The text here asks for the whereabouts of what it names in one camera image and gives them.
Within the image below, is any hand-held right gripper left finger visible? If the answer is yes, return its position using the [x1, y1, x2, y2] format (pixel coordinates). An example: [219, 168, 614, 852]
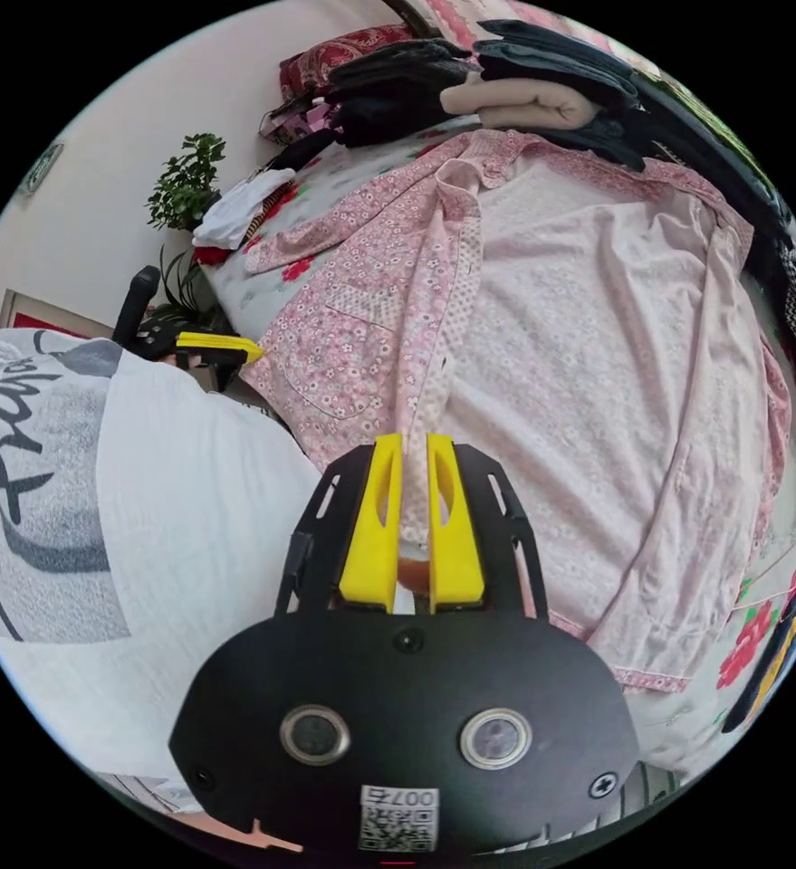
[338, 432, 406, 614]

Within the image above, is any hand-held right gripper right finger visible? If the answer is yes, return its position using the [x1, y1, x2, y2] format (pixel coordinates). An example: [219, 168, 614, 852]
[426, 432, 487, 614]

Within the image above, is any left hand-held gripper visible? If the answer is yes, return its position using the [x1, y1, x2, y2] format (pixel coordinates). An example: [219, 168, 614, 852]
[115, 319, 268, 394]

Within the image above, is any pink floral pajamas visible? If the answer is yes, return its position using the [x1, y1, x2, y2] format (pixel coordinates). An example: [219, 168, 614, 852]
[237, 129, 794, 695]

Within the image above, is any person's right hand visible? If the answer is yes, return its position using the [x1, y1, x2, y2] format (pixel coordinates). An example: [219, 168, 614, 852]
[178, 809, 305, 854]

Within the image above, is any long-leaved green plant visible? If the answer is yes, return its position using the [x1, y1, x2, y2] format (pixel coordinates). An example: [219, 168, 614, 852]
[155, 243, 237, 335]

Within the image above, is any white cloth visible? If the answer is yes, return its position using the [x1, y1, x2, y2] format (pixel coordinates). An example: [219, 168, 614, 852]
[192, 167, 297, 250]

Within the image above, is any person's body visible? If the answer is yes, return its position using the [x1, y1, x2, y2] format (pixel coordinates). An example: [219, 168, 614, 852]
[0, 328, 325, 810]

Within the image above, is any green leafy plant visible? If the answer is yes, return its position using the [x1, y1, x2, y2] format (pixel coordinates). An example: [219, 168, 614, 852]
[144, 132, 229, 234]

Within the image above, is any red framed picture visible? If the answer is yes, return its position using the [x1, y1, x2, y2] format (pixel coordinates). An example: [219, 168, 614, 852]
[0, 287, 94, 340]

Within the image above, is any pink carton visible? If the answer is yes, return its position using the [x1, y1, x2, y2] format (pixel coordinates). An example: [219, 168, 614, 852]
[260, 93, 336, 145]

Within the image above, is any red patterned pillow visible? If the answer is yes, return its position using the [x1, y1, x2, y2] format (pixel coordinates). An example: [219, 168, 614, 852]
[278, 24, 417, 104]

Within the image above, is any dark blue and yellow garment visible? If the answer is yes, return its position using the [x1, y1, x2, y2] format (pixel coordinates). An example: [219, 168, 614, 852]
[720, 553, 796, 736]

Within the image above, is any pile of clothes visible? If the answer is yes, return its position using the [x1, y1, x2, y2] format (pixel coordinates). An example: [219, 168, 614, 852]
[326, 18, 796, 286]

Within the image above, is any small framed wall picture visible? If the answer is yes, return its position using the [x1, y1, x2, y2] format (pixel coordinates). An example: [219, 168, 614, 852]
[19, 141, 65, 199]

